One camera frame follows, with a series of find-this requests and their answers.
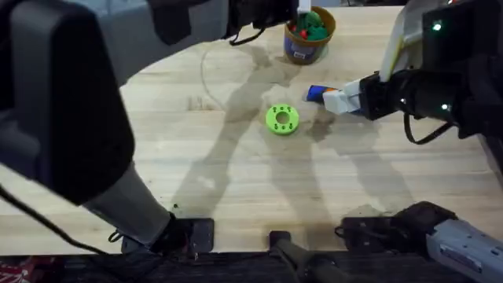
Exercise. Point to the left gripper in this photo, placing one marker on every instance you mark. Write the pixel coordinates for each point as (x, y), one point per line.
(259, 13)

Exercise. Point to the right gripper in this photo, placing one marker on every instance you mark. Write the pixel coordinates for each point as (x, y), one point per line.
(412, 92)

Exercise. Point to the blue electric screwdriver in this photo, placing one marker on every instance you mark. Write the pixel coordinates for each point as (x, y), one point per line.
(314, 93)

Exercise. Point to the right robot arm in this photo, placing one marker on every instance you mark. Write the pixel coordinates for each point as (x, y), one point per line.
(460, 243)

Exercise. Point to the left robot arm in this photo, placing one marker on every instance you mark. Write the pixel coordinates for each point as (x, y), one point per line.
(59, 118)

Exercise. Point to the brown tub with toys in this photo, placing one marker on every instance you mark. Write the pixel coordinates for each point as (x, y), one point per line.
(304, 49)

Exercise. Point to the green disc with holes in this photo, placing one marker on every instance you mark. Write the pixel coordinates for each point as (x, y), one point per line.
(275, 125)

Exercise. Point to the red and white object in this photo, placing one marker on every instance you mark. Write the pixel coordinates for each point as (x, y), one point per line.
(23, 271)

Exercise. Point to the black camera mast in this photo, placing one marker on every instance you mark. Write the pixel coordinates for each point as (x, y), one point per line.
(298, 255)

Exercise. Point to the black rail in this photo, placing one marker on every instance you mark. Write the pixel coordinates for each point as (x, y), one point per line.
(236, 271)

